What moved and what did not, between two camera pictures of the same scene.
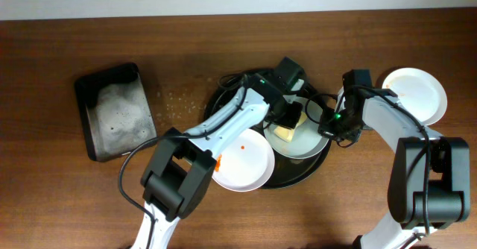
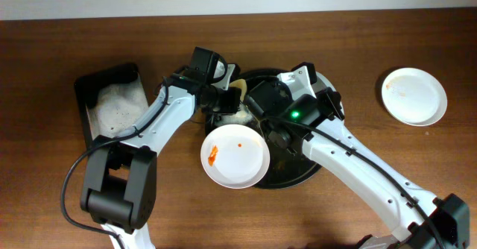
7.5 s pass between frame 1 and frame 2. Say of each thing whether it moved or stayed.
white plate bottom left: stayed
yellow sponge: moved
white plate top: stayed
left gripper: moved
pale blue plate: moved
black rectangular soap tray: stayed
